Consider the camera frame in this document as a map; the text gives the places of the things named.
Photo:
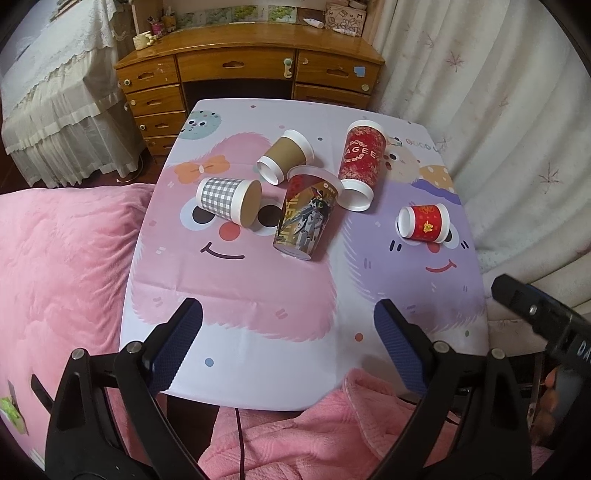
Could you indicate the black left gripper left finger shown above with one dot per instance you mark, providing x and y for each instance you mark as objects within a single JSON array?
[{"x": 83, "y": 440}]

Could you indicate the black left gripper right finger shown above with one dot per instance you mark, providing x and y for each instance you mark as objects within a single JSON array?
[{"x": 492, "y": 438}]

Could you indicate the small red paper cup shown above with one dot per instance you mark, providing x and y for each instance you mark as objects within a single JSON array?
[{"x": 425, "y": 223}]

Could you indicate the grey checkered paper cup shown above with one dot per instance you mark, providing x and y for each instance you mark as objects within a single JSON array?
[{"x": 235, "y": 200}]

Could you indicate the tall red patterned paper cup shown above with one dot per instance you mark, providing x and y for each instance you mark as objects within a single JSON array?
[{"x": 365, "y": 145}]

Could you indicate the robot print paper cup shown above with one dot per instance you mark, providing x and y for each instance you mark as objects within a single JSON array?
[{"x": 312, "y": 193}]

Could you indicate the brown kraft paper cup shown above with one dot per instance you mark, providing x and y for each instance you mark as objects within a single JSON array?
[{"x": 292, "y": 149}]

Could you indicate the person's right hand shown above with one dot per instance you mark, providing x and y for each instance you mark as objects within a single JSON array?
[{"x": 544, "y": 422}]

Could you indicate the pink fluffy blanket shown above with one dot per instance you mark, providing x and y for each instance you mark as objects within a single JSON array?
[{"x": 65, "y": 260}]

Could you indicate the white floral curtain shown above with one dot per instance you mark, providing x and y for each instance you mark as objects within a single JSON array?
[{"x": 506, "y": 99}]

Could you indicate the cartoon monster tablecloth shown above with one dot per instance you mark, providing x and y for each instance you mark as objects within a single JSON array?
[{"x": 279, "y": 333}]

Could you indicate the white lace bed cover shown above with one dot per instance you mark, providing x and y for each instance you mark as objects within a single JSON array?
[{"x": 63, "y": 112}]

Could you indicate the wooden desk with drawers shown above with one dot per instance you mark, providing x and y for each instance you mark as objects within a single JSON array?
[{"x": 162, "y": 82}]

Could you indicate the patterned cardboard box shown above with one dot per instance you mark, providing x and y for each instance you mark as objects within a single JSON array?
[{"x": 342, "y": 17}]

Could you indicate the pen holder with pens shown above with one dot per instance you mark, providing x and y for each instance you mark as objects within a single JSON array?
[{"x": 157, "y": 27}]

